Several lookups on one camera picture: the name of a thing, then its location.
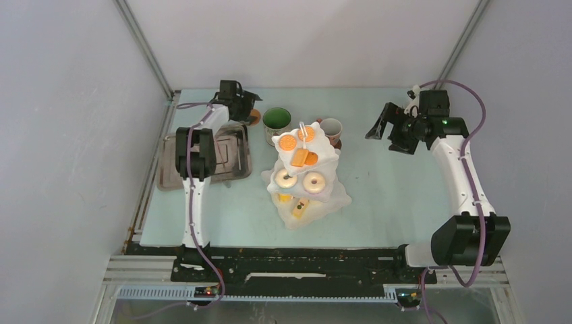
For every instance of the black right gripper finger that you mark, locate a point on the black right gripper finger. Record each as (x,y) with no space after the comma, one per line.
(376,132)
(391,114)

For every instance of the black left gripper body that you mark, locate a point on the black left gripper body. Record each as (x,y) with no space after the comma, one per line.
(244,106)

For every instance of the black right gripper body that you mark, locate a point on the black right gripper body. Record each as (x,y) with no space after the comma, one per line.
(405,134)

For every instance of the light brown round coaster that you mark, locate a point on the light brown round coaster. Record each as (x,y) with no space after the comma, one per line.
(254,118)

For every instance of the green-inside floral mug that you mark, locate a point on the green-inside floral mug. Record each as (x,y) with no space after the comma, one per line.
(276,120)

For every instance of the pink mug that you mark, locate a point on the pink mug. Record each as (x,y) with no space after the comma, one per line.
(331,130)

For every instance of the small orange round cookie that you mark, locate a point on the small orange round cookie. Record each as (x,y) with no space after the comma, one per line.
(306,134)

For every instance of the yellow square cake piece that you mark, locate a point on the yellow square cake piece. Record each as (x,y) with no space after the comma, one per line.
(299,157)

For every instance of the white frosted donut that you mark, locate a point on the white frosted donut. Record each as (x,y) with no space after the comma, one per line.
(314,182)

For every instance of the white chocolate-hole donut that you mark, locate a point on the white chocolate-hole donut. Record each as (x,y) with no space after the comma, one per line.
(283,180)

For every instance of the white three-tier cake stand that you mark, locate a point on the white three-tier cake stand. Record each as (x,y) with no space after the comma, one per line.
(332,199)

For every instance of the yellow swirl roll cake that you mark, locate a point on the yellow swirl roll cake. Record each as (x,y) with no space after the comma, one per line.
(284,198)

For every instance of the yellow cake with berries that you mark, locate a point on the yellow cake with berries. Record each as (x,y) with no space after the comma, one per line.
(300,207)

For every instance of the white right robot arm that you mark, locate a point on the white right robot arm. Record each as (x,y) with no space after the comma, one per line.
(475,234)

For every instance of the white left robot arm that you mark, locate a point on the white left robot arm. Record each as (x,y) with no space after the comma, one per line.
(195,152)

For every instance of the metal serving tray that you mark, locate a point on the metal serving tray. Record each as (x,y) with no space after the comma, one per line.
(233,139)

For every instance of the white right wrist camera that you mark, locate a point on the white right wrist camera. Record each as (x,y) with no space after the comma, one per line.
(412,108)

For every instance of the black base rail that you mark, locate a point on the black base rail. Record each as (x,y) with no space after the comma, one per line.
(297,272)

